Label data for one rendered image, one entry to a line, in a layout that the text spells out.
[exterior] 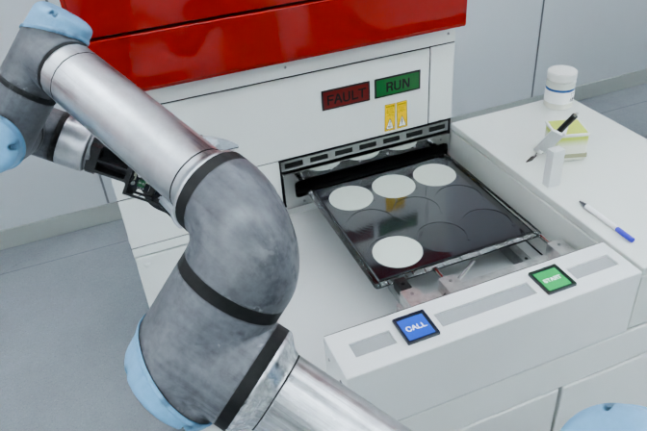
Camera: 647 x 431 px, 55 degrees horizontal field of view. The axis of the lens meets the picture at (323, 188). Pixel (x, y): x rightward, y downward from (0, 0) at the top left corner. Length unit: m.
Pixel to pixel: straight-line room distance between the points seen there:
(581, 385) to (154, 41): 1.02
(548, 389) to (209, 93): 0.87
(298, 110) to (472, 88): 2.25
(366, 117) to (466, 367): 0.65
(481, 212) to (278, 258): 0.85
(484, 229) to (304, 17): 0.56
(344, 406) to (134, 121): 0.36
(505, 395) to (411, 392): 0.22
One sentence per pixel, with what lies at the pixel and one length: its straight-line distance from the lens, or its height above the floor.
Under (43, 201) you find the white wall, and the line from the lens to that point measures 3.10.
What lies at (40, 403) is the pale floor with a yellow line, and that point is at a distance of 2.42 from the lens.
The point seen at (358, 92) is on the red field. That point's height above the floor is 1.10.
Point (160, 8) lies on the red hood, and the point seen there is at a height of 1.37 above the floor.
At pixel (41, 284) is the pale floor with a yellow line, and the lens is 2.92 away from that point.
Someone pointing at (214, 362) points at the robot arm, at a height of 1.25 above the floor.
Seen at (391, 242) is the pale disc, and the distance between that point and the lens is 1.28.
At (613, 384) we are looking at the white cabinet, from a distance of 1.39.
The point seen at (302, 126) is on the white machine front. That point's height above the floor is 1.05.
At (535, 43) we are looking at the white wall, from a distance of 3.71.
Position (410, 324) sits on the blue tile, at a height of 0.96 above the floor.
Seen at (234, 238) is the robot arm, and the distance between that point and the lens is 0.58.
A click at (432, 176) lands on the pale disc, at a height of 0.90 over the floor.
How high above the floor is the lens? 1.69
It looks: 33 degrees down
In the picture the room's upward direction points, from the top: 4 degrees counter-clockwise
